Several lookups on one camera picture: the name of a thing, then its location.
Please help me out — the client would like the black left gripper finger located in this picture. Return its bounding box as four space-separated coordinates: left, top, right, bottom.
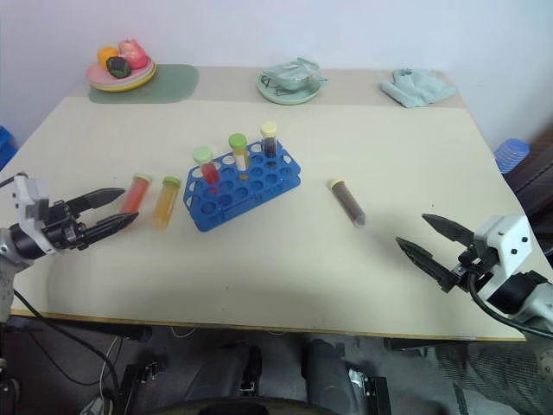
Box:
79 211 141 250
64 187 127 214

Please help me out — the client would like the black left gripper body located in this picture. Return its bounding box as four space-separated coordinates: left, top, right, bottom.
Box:
41 199 95 252

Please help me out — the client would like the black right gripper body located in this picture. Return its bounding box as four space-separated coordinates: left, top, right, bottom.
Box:
449 243 499 295

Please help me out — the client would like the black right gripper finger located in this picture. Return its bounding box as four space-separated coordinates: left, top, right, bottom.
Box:
422 213 476 249
395 235 460 295

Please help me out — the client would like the red liquid tube green cap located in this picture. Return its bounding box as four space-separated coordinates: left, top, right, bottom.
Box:
118 172 154 218
192 146 222 195

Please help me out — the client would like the orange liquid tube green cap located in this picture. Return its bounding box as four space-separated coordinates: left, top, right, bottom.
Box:
151 176 182 231
227 133 251 172

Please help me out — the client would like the dark liquid tube yellow cap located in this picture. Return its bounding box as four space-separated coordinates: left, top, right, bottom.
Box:
328 177 368 228
259 121 279 159

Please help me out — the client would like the blue test tube rack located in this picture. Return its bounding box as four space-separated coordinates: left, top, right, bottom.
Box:
184 138 302 233

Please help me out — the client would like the dark chair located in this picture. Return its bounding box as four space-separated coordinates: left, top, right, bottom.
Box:
508 129 553 228

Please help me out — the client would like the blue plastic crate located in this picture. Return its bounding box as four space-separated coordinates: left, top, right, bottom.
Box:
0 125 20 172

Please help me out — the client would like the blue plastic stool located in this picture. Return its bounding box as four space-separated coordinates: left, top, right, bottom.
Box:
493 137 532 176

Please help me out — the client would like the yellow plate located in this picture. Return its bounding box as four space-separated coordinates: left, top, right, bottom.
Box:
90 68 158 93

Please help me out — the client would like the grey mesh seat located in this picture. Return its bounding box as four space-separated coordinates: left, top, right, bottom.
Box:
435 340 553 415

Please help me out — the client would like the pink plate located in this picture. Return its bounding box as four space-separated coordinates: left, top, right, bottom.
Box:
85 59 156 86

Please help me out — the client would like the light green plate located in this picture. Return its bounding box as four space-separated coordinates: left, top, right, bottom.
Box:
88 64 157 90

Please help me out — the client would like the black and green toy fruit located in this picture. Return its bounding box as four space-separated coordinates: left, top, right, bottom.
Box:
105 55 132 80

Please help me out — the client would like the green placemat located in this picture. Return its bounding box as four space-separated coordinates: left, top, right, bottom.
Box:
88 63 200 105

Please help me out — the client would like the orange toy fruit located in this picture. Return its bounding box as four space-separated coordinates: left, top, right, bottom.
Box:
97 45 120 69

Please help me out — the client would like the dark rounded shape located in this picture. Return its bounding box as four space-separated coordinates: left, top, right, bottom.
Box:
188 340 265 406
301 338 392 415

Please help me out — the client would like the teal cloth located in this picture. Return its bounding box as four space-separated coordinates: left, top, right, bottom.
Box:
380 67 457 109

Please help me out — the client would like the red toy apple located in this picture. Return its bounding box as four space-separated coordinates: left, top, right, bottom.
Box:
117 38 149 72

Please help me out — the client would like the mint green plate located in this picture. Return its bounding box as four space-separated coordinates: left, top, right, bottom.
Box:
255 71 328 105

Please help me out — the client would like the clear plastic bag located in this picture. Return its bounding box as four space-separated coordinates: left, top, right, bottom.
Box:
262 55 331 93

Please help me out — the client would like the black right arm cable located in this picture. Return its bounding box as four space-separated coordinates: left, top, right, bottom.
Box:
467 271 553 339

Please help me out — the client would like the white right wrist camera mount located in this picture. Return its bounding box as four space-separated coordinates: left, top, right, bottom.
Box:
472 213 534 300

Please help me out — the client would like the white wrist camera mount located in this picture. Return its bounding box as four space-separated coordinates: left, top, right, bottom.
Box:
472 213 534 300
11 173 52 237

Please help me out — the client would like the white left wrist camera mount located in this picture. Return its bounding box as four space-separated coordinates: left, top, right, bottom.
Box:
11 173 52 237

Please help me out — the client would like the black cable under table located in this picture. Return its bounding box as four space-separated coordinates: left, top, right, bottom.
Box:
11 288 121 415

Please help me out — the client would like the white cable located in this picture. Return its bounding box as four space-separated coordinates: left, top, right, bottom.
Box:
81 335 124 414

